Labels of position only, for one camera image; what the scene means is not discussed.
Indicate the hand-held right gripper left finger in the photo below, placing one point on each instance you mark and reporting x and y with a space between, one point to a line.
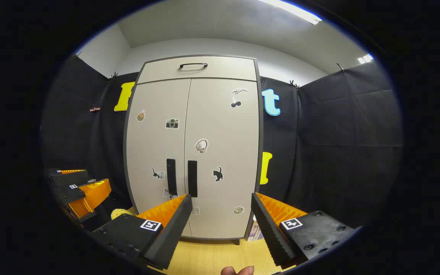
174 229

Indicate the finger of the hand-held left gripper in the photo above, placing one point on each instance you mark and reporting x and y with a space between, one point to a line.
71 194
69 178

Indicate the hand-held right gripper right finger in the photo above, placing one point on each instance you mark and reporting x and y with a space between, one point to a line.
269 233

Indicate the beige double-door shoe cabinet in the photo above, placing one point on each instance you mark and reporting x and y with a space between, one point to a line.
260 152

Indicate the shoe cabinet door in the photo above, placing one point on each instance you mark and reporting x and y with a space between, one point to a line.
224 133
155 145

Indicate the beige cabinet drawer front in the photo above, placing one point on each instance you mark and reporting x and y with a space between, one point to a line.
227 68

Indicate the pale pink book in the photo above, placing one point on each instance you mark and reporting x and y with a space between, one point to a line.
251 232

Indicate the small yellow object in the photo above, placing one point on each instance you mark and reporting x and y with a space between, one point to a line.
120 214

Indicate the black cloth clip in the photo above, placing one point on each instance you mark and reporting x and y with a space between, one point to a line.
293 84
340 67
113 75

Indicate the small ceiling light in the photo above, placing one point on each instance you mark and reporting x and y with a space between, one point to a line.
365 59

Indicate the long ceiling light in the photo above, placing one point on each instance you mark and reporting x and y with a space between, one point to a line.
292 10

